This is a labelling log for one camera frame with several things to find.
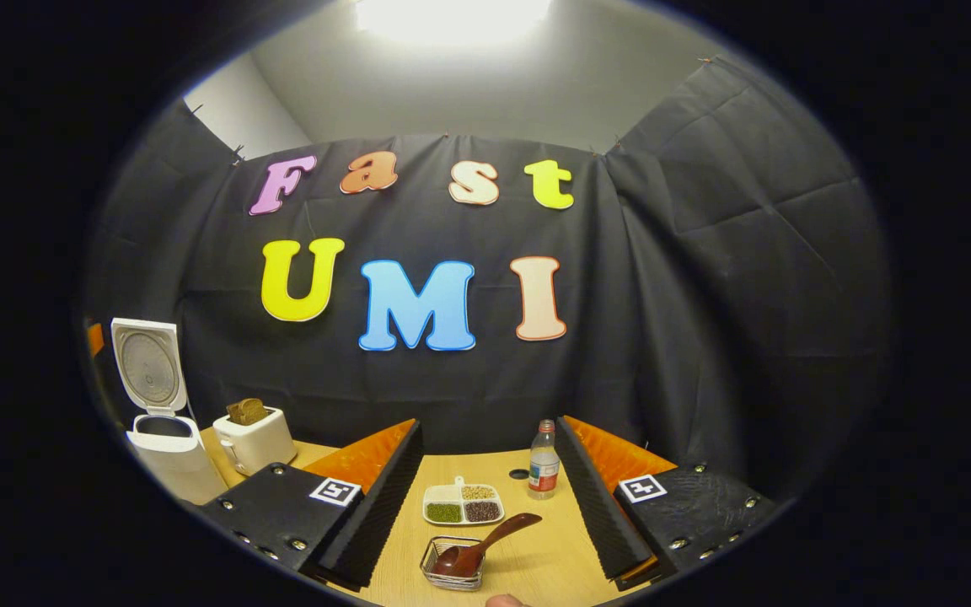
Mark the clear plastic bottle red label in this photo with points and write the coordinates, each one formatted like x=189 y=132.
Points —
x=544 y=468

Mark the black backdrop cloth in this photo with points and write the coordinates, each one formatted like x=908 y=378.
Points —
x=705 y=295

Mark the white rice cooker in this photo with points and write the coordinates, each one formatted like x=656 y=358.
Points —
x=174 y=459

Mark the white toaster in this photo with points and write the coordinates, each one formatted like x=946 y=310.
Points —
x=258 y=443

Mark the white divided dish of beans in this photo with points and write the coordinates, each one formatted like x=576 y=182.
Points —
x=462 y=503

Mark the bright ceiling light panel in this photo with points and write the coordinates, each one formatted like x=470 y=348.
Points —
x=452 y=17

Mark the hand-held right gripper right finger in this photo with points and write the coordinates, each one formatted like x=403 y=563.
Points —
x=603 y=514

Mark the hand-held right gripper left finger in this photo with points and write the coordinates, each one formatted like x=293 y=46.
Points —
x=372 y=527

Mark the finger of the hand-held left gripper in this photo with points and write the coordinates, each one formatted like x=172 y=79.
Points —
x=95 y=339

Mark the brown wooden spoon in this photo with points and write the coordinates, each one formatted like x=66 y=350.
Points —
x=485 y=539

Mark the brown bread slice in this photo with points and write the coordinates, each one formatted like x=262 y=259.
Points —
x=247 y=411

